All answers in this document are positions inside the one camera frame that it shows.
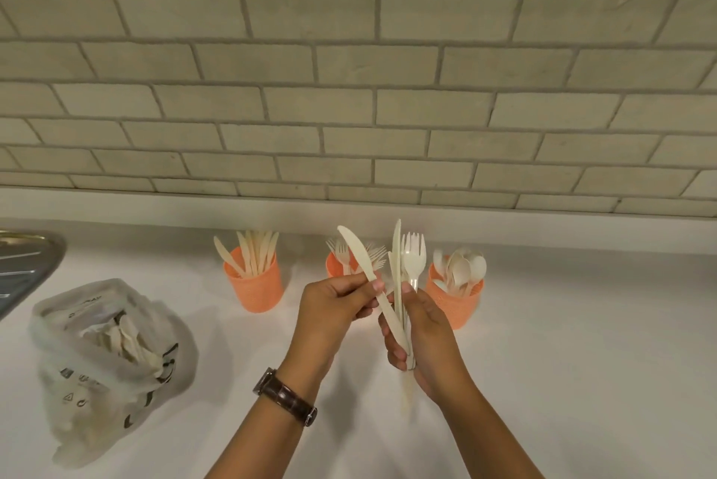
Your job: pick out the person's left hand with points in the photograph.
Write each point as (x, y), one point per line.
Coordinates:
(325, 322)

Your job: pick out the person's right hand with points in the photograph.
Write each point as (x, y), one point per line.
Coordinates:
(437, 355)

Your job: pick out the orange mesh plastic cup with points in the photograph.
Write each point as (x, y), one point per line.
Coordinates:
(454, 310)
(333, 267)
(255, 294)

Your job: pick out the cream plastic cutlery knife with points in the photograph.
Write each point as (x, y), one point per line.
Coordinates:
(358, 254)

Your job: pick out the spoons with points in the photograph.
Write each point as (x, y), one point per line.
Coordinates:
(462, 271)

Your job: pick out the bunch of mixed plastic cutlery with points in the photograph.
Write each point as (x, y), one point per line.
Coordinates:
(413, 260)

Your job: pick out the translucent black print plastic bag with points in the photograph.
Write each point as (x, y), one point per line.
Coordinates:
(84, 406)

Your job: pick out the stainless steel sink drainboard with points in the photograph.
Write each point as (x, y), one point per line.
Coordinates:
(28, 260)

